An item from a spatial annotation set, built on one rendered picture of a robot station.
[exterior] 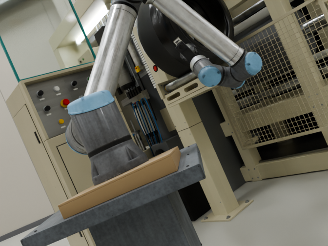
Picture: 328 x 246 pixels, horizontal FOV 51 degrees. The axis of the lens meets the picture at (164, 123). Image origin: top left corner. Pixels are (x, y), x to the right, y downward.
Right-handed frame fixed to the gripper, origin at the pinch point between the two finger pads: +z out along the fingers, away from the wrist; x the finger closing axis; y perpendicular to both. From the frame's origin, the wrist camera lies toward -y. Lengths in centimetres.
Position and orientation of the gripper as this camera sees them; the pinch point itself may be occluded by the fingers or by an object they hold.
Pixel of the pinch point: (182, 46)
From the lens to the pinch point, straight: 182.7
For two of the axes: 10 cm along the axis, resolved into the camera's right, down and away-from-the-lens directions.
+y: 6.6, 5.1, 5.5
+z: -2.6, -5.3, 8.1
